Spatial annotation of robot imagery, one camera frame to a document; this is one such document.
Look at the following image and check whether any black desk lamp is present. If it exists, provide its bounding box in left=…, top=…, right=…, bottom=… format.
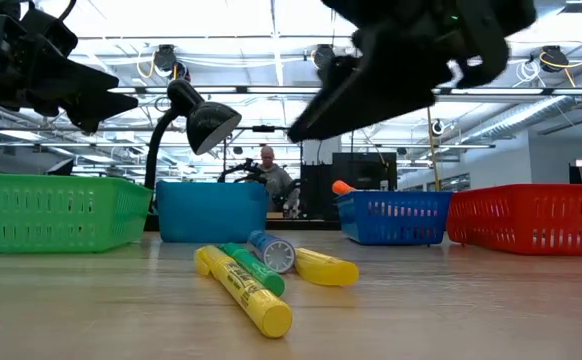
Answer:
left=144, top=78, right=243, bottom=190

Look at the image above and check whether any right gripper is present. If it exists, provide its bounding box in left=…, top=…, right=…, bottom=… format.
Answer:
left=288, top=0, right=537, bottom=144

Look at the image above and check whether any blue plastic basket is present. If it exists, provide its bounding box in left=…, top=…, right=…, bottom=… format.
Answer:
left=334, top=189, right=453, bottom=246

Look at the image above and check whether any orange highlighter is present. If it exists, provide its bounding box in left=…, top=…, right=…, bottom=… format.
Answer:
left=331, top=179, right=357, bottom=196

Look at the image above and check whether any teal plastic bin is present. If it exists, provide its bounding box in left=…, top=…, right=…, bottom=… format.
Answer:
left=155, top=180, right=270, bottom=244

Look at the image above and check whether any green highlighter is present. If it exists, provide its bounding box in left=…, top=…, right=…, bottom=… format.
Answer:
left=219, top=242, right=287, bottom=298

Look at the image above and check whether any silver ventilation duct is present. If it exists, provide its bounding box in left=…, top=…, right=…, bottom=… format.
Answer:
left=460, top=94, right=580, bottom=146

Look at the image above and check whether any black equipment cabinet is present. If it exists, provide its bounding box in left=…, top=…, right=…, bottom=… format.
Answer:
left=299, top=152, right=398, bottom=221

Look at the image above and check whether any slim yellow highlighter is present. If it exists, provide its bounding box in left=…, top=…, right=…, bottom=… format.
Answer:
left=194, top=244, right=293, bottom=340

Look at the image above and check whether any thick yellow highlighter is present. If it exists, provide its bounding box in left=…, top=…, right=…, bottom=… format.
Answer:
left=294, top=247, right=360, bottom=288

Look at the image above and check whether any purple highlighter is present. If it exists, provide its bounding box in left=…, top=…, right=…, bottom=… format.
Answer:
left=247, top=229, right=297, bottom=275

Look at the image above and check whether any green plastic basket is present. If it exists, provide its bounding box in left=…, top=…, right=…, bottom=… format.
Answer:
left=0, top=172, right=153, bottom=255

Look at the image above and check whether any red plastic basket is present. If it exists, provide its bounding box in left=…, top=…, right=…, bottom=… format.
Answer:
left=445, top=183, right=582, bottom=257

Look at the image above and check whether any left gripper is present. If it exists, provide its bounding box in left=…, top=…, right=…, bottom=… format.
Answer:
left=0, top=7, right=140, bottom=134

